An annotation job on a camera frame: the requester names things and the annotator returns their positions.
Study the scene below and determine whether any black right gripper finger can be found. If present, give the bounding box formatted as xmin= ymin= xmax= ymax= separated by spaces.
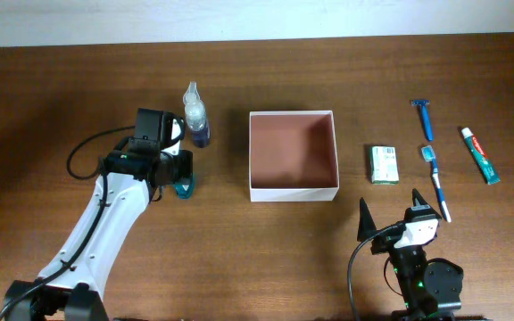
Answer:
xmin=411 ymin=188 xmax=442 ymax=219
xmin=357 ymin=198 xmax=377 ymax=242

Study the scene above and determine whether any clear spray bottle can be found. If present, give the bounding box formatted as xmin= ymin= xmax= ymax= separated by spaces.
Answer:
xmin=183 ymin=81 xmax=211 ymax=148

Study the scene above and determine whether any blue white toothbrush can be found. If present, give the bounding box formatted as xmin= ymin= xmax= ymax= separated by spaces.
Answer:
xmin=421 ymin=145 xmax=452 ymax=223

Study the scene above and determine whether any green white soap box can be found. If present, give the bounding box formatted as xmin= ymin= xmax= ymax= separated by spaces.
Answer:
xmin=369 ymin=146 xmax=399 ymax=185

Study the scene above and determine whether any teal mouthwash bottle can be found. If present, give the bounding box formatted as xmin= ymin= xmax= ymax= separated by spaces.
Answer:
xmin=173 ymin=175 xmax=195 ymax=200

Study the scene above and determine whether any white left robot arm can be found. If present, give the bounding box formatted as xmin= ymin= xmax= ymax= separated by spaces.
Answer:
xmin=0 ymin=109 xmax=195 ymax=320

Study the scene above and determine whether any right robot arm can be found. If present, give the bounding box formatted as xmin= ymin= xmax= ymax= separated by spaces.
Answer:
xmin=347 ymin=189 xmax=464 ymax=320

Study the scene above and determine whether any green toothpaste tube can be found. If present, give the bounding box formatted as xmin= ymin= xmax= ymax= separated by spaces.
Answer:
xmin=461 ymin=128 xmax=501 ymax=185

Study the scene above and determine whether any blue disposable razor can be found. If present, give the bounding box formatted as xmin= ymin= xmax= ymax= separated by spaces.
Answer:
xmin=410 ymin=99 xmax=434 ymax=142

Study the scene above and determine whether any white cardboard box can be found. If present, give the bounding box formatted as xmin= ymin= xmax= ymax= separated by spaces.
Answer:
xmin=248 ymin=111 xmax=340 ymax=202

